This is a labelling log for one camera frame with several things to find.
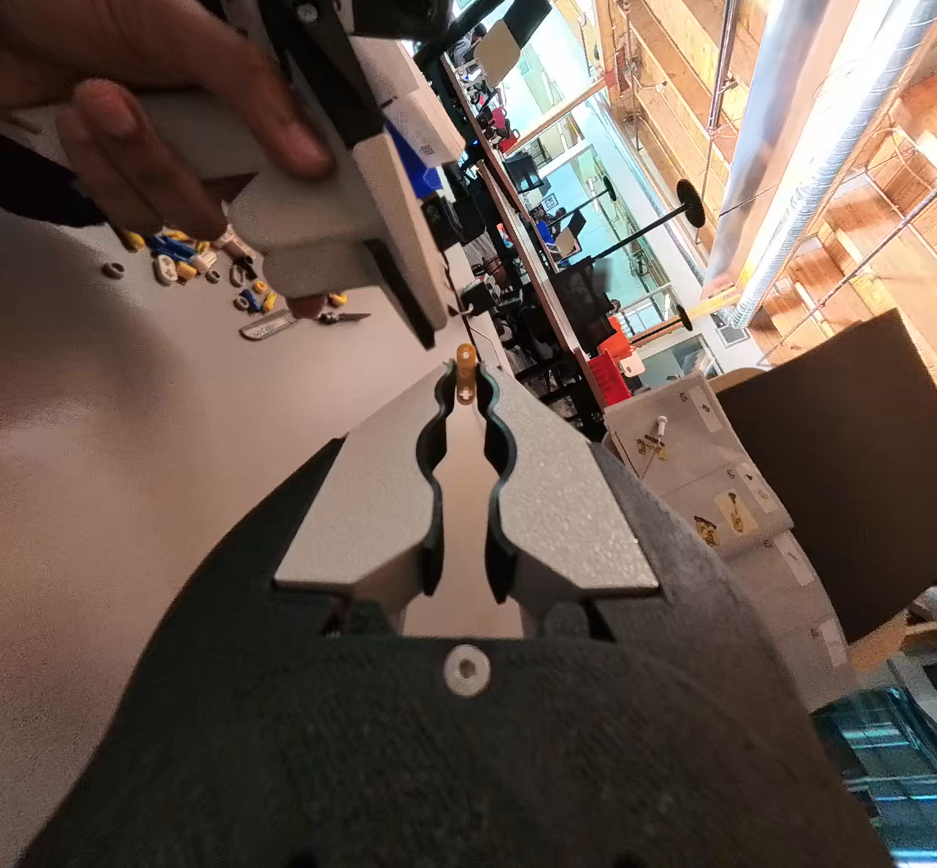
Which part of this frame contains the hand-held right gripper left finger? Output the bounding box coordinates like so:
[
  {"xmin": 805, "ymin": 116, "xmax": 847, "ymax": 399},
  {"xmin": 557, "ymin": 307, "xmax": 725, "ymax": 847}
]
[{"xmin": 273, "ymin": 363, "xmax": 455, "ymax": 632}]

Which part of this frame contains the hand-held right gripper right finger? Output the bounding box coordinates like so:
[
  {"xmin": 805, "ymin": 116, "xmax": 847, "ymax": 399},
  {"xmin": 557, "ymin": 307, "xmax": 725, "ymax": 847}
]
[{"xmin": 477, "ymin": 363, "xmax": 661, "ymax": 625}]

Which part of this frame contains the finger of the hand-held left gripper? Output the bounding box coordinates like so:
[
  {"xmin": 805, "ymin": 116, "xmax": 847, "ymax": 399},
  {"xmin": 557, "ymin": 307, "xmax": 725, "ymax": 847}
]
[{"xmin": 353, "ymin": 127, "xmax": 458, "ymax": 351}]

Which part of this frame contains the yellow lego piece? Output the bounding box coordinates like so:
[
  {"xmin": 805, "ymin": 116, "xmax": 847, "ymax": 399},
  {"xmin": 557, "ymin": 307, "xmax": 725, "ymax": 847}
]
[{"xmin": 454, "ymin": 342, "xmax": 481, "ymax": 407}]

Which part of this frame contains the pile of small lego pieces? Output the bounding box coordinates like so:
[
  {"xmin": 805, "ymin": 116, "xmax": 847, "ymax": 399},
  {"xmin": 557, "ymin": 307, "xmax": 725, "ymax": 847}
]
[{"xmin": 101, "ymin": 224, "xmax": 350, "ymax": 320}]

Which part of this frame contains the person's left hand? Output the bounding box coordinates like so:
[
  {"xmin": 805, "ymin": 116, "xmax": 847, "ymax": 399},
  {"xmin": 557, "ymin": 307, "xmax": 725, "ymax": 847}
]
[{"xmin": 0, "ymin": 0, "xmax": 336, "ymax": 241}]

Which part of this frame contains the silver flat metal tool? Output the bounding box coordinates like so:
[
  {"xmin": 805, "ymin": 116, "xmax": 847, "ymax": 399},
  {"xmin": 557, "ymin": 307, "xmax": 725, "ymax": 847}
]
[{"xmin": 239, "ymin": 310, "xmax": 299, "ymax": 342}]

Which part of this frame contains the long wooden desk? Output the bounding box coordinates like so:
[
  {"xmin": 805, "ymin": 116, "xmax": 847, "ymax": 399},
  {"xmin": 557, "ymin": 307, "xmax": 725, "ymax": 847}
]
[{"xmin": 438, "ymin": 54, "xmax": 610, "ymax": 411}]

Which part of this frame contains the red plastic bin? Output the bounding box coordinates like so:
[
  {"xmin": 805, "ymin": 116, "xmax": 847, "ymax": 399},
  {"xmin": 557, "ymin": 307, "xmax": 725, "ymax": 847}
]
[{"xmin": 586, "ymin": 318, "xmax": 636, "ymax": 408}]

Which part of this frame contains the black round standing table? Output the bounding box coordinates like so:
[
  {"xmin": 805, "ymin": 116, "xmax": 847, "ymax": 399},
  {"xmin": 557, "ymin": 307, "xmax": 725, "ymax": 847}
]
[
  {"xmin": 584, "ymin": 179, "xmax": 708, "ymax": 263},
  {"xmin": 628, "ymin": 303, "xmax": 694, "ymax": 343}
]

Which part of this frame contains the dark brown board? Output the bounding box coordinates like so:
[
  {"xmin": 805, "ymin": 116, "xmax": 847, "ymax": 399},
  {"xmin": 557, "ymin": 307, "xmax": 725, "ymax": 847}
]
[{"xmin": 716, "ymin": 307, "xmax": 937, "ymax": 647}]

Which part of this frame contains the silver ventilation duct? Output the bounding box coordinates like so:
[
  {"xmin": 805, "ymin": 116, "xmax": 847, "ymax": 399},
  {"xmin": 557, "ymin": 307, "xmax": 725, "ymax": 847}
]
[{"xmin": 701, "ymin": 0, "xmax": 937, "ymax": 329}]

